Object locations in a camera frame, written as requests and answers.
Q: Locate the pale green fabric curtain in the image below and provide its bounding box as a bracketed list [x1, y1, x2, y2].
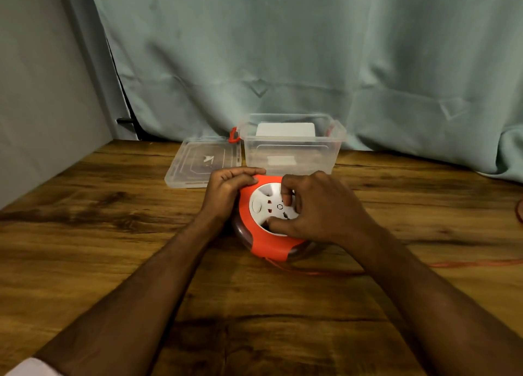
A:
[57, 0, 523, 184]

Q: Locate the person's right hand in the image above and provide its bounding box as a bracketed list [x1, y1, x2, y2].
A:
[266, 171, 381, 250]

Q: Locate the person's right forearm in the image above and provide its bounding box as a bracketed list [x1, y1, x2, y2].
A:
[347, 224, 523, 376]

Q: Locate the person's left hand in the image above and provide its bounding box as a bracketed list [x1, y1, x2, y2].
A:
[199, 167, 267, 230]

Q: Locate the white sleeve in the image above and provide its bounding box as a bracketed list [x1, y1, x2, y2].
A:
[3, 357, 63, 376]

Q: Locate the clear plastic container lid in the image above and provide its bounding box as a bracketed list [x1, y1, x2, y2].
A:
[164, 137, 243, 189]

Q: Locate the orange extension cord reel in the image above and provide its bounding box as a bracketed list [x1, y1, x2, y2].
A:
[232, 175, 323, 263]

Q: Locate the clear plastic storage container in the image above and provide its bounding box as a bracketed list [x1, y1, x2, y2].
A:
[238, 113, 347, 177]

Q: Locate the black backdrop stand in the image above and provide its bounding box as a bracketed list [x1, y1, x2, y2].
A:
[106, 39, 144, 140]

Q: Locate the orange power cable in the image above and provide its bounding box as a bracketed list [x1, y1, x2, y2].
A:
[263, 198, 523, 277]

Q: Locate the person's left forearm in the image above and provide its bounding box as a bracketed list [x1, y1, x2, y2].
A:
[35, 214, 224, 376]

